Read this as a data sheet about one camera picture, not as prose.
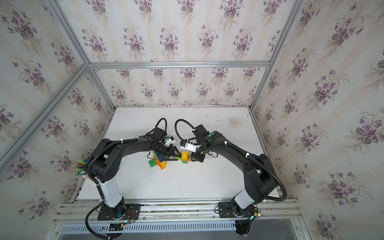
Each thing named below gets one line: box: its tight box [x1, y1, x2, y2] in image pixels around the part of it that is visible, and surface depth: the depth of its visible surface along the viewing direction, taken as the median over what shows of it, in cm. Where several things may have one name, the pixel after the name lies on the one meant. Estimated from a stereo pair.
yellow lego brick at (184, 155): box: [181, 151, 189, 160], surface depth 86 cm
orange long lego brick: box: [155, 159, 164, 170], surface depth 90 cm
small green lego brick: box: [148, 159, 157, 168], surface depth 91 cm
